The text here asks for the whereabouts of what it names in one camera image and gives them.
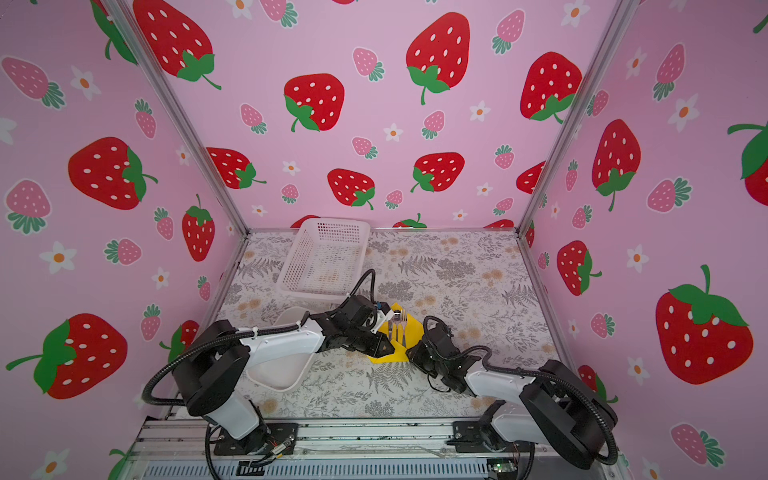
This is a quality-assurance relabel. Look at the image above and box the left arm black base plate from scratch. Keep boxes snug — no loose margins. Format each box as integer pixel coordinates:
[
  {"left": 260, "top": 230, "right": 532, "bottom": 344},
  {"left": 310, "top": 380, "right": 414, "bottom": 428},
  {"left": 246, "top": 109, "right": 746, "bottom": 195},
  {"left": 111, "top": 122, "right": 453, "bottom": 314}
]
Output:
[{"left": 212, "top": 422, "right": 299, "bottom": 456}]

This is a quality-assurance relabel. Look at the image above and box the white plastic perforated basket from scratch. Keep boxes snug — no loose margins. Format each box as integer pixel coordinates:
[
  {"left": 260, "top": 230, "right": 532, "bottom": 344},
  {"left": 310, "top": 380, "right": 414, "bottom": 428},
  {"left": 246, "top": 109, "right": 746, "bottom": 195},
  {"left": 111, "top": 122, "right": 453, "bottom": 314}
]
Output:
[{"left": 276, "top": 218, "right": 371, "bottom": 302}]

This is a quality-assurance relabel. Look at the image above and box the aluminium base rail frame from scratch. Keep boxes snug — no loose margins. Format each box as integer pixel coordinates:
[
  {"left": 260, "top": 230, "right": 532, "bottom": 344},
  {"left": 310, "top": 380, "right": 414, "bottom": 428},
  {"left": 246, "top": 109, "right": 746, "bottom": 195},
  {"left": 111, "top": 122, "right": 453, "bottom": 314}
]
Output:
[{"left": 114, "top": 418, "right": 633, "bottom": 479}]

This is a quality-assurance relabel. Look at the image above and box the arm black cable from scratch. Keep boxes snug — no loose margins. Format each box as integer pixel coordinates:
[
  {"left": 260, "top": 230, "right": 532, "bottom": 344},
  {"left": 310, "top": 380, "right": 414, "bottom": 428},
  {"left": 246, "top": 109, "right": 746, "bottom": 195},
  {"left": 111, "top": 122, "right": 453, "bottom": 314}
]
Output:
[
  {"left": 422, "top": 314, "right": 619, "bottom": 466},
  {"left": 140, "top": 268, "right": 378, "bottom": 408}
]

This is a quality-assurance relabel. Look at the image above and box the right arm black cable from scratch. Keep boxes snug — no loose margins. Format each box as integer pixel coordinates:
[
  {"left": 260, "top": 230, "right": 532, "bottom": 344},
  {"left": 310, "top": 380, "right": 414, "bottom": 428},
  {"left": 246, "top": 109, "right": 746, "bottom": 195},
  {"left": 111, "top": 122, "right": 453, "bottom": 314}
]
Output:
[{"left": 422, "top": 314, "right": 619, "bottom": 466}]

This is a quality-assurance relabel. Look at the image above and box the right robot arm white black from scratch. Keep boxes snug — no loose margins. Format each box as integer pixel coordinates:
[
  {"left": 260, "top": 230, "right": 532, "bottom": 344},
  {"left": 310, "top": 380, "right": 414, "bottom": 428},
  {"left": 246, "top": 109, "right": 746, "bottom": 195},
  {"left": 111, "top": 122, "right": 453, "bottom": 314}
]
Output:
[{"left": 406, "top": 316, "right": 619, "bottom": 470}]

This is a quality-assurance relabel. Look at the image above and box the yellow paper napkin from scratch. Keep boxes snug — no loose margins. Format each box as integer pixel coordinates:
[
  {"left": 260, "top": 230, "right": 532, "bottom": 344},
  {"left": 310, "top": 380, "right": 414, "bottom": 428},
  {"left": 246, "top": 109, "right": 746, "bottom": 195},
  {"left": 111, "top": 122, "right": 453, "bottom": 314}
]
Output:
[{"left": 369, "top": 303, "right": 424, "bottom": 365}]

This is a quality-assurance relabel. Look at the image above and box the white oval ceramic tray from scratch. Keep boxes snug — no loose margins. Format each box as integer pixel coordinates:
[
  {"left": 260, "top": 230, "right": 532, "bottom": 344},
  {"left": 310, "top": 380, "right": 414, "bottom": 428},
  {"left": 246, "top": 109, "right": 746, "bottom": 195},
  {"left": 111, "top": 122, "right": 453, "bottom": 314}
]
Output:
[{"left": 243, "top": 307, "right": 322, "bottom": 393}]

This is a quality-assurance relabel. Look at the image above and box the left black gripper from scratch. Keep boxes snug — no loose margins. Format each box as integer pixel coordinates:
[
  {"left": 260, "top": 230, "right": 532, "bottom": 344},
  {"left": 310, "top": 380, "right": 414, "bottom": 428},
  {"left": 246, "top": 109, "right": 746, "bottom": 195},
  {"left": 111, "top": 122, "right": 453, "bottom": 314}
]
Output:
[{"left": 347, "top": 326, "right": 400, "bottom": 357}]

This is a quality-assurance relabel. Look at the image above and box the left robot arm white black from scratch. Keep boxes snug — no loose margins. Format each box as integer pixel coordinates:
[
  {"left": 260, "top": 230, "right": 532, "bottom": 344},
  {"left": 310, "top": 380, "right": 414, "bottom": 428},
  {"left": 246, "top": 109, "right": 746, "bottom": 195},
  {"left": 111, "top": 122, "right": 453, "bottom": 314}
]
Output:
[{"left": 171, "top": 295, "right": 397, "bottom": 441}]

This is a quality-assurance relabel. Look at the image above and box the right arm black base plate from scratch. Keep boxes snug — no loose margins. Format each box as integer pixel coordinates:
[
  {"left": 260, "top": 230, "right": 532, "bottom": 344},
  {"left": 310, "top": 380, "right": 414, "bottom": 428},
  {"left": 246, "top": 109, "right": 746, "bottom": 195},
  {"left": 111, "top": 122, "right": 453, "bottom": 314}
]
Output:
[{"left": 446, "top": 420, "right": 533, "bottom": 454}]

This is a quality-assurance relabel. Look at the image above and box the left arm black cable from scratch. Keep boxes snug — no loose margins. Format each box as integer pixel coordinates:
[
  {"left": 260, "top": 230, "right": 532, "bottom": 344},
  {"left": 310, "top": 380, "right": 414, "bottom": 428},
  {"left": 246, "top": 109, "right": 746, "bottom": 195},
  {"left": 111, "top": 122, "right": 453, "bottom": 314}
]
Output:
[{"left": 140, "top": 268, "right": 378, "bottom": 408}]

